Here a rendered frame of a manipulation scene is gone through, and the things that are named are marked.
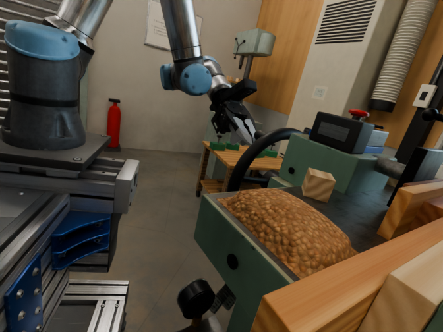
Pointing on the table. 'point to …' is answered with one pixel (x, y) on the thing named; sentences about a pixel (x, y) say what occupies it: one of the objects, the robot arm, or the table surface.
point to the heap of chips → (291, 229)
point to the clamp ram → (396, 170)
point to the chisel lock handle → (429, 114)
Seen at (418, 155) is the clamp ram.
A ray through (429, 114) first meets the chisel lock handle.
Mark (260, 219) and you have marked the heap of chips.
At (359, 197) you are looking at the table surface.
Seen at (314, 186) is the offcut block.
